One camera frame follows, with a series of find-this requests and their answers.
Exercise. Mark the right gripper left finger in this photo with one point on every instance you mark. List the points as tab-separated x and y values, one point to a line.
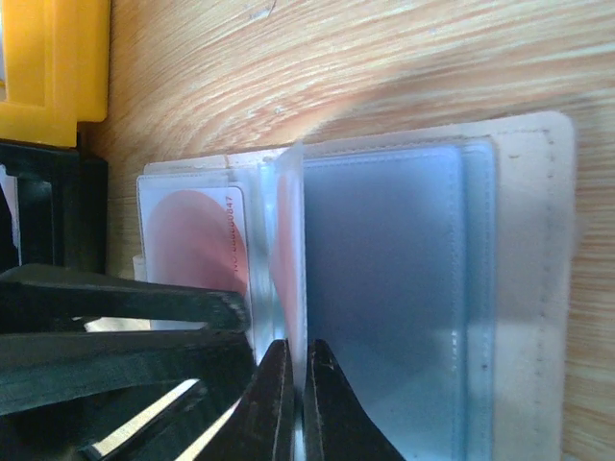
262	424

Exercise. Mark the red circle credit card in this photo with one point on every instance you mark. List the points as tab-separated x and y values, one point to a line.
194	231

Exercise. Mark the beige card holder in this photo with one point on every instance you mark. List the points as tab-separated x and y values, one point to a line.
435	263

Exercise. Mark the yellow card bin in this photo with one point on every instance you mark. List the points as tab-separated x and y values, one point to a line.
54	69

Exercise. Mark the black bin with red cards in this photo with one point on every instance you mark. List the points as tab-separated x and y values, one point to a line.
61	206

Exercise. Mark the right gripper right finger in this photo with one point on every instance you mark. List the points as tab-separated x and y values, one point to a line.
335	425

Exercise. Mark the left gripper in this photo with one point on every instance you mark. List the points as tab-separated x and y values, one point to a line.
39	369

